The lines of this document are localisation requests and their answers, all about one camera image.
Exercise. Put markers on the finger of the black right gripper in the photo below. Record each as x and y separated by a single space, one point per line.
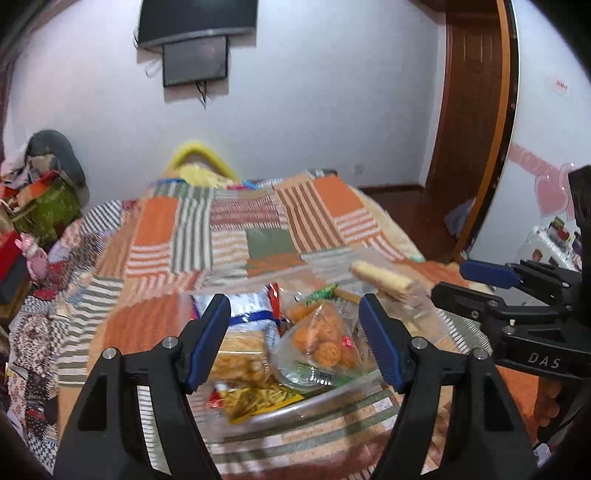
487 309
491 274

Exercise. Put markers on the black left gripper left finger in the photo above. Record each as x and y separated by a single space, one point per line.
132 419

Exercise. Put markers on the purple label wafer pack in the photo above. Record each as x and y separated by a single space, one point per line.
391 283

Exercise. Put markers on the yellow corn snack packet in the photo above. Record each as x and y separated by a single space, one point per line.
242 402

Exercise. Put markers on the orange round cracker bag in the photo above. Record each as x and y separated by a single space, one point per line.
317 352

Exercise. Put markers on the green pea snack bag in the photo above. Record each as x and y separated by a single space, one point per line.
325 293

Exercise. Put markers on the clear plastic storage bin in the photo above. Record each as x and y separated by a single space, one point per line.
416 308

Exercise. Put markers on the blue white biscuit bag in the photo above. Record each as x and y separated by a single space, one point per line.
238 311

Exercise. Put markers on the caramel popcorn clear bag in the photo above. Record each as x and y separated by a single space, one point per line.
241 359

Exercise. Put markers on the red snack packet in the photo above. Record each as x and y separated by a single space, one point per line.
273 292

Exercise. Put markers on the right human hand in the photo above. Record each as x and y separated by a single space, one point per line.
546 406

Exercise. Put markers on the checkered patchwork quilt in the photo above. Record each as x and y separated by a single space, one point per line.
50 336

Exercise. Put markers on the brown wooden door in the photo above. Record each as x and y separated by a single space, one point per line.
476 121

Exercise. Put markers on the white heart wardrobe door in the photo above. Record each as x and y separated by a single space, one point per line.
551 137

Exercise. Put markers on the patchwork striped bed blanket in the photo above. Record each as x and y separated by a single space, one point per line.
301 233

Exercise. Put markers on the pink toy figure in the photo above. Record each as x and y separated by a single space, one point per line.
36 257

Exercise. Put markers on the red gift box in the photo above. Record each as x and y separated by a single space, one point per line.
13 267

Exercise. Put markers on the green cardboard box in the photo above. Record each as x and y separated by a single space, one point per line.
47 217

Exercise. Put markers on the yellow plush headrest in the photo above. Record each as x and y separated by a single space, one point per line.
199 166

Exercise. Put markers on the grey pillow on pile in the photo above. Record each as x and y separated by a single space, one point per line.
52 142

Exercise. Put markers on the small black wall monitor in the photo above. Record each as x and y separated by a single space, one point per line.
196 60

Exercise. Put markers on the black wall television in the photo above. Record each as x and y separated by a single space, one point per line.
168 21

